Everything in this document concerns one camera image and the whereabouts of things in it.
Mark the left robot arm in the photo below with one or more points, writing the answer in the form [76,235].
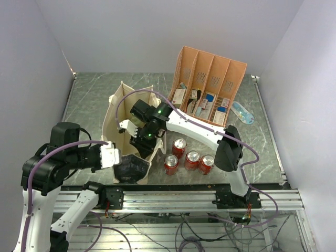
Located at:
[42,178]

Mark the red soda can right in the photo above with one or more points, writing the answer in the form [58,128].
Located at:
[206,164]

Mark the red soda can left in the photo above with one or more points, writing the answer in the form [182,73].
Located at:
[171,164]

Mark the white red medicine box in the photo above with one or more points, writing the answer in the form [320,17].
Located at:
[178,97]

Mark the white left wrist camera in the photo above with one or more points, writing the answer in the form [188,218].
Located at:
[110,155]

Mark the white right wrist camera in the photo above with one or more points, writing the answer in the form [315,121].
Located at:
[129,127]

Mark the white box right slot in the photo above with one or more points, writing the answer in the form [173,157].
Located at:
[219,117]

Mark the orange plastic desk organizer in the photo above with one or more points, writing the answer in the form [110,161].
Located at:
[211,82]

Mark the blue toothbrush blister pack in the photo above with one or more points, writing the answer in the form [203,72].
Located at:
[243,115]

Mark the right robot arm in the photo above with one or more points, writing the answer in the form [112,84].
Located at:
[225,142]

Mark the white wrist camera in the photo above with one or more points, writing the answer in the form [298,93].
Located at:
[129,127]
[110,155]

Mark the red soda can middle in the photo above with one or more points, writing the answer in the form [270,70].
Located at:
[192,160]

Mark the red soda can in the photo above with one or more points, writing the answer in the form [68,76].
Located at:
[206,164]
[179,147]
[192,160]
[171,164]

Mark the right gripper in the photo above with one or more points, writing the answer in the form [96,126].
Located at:
[144,148]

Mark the red soda can rear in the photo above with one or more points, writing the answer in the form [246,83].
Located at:
[179,147]

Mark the aluminium mounting rail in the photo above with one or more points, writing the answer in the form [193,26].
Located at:
[202,201]

